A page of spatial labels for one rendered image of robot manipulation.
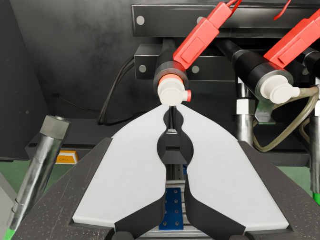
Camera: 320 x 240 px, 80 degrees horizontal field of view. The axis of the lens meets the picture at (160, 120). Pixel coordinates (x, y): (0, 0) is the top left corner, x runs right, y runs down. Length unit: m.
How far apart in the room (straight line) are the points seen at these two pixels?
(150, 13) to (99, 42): 0.20
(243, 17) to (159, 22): 0.10
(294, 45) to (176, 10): 0.15
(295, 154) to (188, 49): 0.39
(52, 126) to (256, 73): 0.17
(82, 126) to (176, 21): 0.35
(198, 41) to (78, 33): 0.34
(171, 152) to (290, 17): 0.30
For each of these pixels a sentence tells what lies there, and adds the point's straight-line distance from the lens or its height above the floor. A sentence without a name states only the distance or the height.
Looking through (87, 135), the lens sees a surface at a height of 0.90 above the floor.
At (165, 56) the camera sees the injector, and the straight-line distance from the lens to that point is 0.18.
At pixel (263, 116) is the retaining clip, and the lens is 0.19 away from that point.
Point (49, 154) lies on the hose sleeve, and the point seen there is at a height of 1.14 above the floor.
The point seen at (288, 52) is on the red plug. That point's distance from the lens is 0.19.
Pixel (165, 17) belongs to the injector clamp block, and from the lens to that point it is 0.28.
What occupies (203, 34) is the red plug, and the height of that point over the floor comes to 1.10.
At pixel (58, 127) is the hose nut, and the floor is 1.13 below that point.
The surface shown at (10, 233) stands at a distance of 0.22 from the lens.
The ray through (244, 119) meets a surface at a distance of 0.21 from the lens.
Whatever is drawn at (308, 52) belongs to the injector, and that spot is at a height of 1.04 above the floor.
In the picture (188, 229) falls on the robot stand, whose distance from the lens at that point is 0.78.
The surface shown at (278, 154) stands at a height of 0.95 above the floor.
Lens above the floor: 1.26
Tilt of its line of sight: 57 degrees down
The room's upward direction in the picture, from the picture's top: 177 degrees counter-clockwise
